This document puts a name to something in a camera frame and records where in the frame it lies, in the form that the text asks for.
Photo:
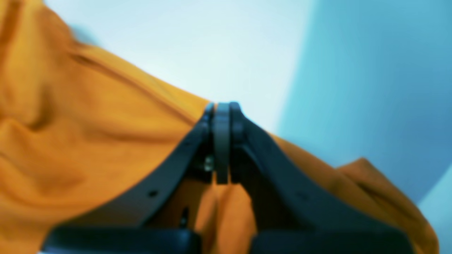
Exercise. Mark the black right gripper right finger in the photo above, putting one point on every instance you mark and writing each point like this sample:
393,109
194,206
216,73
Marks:
293,214

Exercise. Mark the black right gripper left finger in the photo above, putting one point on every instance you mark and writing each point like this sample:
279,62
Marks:
156,215

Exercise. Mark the orange t-shirt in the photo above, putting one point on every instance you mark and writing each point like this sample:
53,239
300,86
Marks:
79,125

